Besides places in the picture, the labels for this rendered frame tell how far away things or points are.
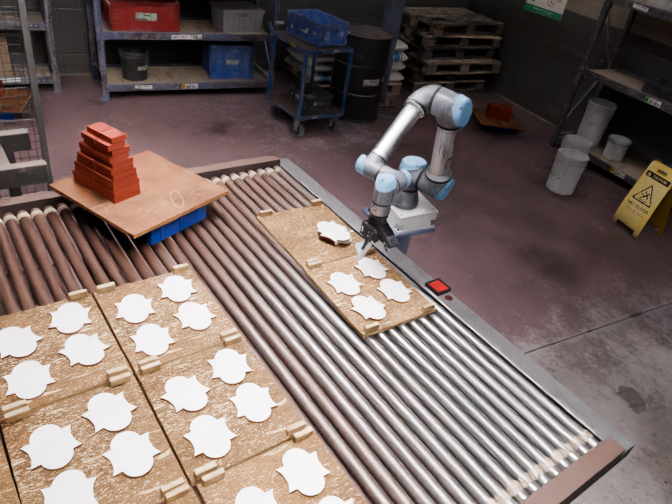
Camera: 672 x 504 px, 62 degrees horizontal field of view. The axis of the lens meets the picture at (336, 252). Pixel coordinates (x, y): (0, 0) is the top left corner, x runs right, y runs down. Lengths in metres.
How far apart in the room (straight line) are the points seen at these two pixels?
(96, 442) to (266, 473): 0.45
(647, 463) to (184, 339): 2.46
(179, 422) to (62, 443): 0.29
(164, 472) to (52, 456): 0.28
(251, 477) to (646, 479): 2.26
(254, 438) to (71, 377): 0.57
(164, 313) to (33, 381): 0.44
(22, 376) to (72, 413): 0.20
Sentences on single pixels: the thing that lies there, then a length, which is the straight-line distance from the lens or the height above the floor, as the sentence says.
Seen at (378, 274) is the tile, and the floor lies 0.95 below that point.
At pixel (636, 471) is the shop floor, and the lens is 3.36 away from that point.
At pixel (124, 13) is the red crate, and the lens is 6.06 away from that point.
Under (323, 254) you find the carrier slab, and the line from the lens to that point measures 2.31.
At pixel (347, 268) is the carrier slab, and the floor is 0.94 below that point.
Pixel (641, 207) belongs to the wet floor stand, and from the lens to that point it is 5.45.
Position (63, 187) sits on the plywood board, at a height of 1.04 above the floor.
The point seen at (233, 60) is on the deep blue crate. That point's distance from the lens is 6.50.
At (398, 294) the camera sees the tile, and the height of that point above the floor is 0.95.
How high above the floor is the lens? 2.26
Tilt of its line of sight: 34 degrees down
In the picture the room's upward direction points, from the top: 10 degrees clockwise
